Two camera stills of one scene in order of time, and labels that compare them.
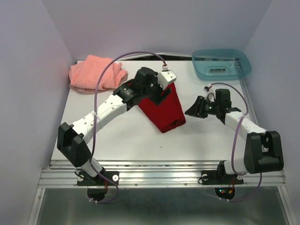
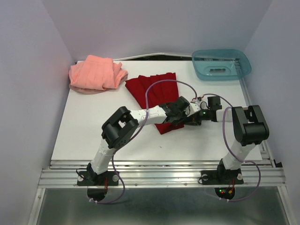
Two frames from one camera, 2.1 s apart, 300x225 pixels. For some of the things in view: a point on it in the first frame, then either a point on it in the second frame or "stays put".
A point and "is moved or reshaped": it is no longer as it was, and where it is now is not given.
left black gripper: x=158 y=99 to x=184 y=116
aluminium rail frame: x=153 y=174 stays put
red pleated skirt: x=168 y=115 is moved or reshaped
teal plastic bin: x=221 y=64 stays put
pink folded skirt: x=84 y=76 stays put
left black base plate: x=84 y=179 stays put
